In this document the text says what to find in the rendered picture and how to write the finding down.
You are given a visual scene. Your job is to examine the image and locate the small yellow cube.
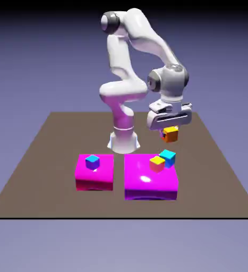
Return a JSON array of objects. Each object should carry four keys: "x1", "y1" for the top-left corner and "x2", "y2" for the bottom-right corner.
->
[{"x1": 149, "y1": 155, "x2": 166, "y2": 174}]

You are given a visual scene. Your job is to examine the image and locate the large magenta box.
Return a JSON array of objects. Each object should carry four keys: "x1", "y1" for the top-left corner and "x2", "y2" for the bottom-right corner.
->
[{"x1": 124, "y1": 153, "x2": 179, "y2": 201}]

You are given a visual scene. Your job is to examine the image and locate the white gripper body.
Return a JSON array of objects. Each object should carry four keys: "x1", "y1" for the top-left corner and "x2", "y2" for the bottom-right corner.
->
[{"x1": 146, "y1": 106, "x2": 193, "y2": 131}]

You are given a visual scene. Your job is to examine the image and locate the small magenta box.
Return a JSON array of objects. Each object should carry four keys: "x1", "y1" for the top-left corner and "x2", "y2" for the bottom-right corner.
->
[{"x1": 74, "y1": 154, "x2": 115, "y2": 191}]

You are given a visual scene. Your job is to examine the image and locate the small blue cube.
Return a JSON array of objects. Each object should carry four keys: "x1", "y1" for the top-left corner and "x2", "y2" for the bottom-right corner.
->
[{"x1": 84, "y1": 154, "x2": 100, "y2": 171}]

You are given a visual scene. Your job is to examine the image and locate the small cyan cube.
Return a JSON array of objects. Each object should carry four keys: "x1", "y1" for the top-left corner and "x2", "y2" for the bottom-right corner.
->
[{"x1": 159, "y1": 149, "x2": 177, "y2": 169}]

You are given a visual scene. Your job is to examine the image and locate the small orange cube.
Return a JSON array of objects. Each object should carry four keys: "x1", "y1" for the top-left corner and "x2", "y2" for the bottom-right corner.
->
[{"x1": 160, "y1": 126, "x2": 179, "y2": 143}]

